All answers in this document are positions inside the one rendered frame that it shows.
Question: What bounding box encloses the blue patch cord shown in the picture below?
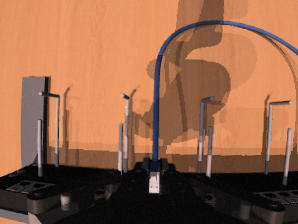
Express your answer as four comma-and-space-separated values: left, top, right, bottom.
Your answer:
152, 20, 298, 161

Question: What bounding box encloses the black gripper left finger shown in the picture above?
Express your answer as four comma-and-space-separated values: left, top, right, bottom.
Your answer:
27, 157, 150, 224

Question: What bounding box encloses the white cable plug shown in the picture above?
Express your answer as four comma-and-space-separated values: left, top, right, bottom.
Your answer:
149, 159, 160, 193

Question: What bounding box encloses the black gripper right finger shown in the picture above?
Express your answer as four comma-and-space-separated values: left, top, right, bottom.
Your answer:
159, 158, 286, 224

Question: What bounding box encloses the dark grey patch panel rack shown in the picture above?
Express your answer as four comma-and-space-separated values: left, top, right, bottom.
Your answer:
0, 77, 298, 224

